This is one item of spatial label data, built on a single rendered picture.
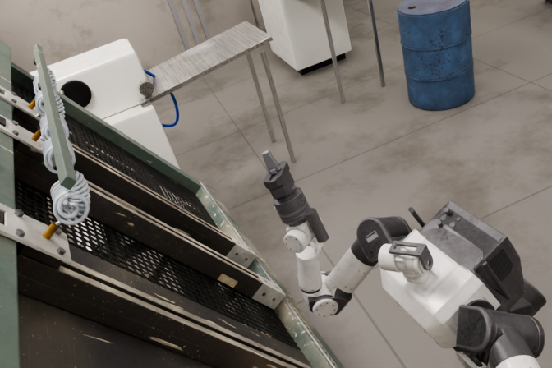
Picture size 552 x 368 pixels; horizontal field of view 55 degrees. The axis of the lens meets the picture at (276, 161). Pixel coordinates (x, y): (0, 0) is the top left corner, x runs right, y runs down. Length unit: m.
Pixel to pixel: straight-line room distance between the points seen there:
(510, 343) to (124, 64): 3.14
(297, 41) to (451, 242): 4.63
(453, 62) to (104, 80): 2.74
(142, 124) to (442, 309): 2.88
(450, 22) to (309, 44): 1.91
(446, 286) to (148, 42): 6.73
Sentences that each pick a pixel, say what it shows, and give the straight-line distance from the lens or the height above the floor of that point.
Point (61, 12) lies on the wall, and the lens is 7.60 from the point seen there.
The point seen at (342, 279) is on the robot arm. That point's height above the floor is 1.21.
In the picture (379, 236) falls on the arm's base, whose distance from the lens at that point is 1.51.
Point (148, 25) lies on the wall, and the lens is 7.66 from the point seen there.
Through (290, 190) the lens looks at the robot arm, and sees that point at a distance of 1.42.
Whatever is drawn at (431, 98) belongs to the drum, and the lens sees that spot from 4.76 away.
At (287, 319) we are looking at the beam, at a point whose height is 0.89.
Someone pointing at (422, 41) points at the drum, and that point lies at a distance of 4.55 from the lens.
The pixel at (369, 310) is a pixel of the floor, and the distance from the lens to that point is 3.13.
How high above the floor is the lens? 2.35
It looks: 31 degrees down
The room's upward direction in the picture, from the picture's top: 17 degrees counter-clockwise
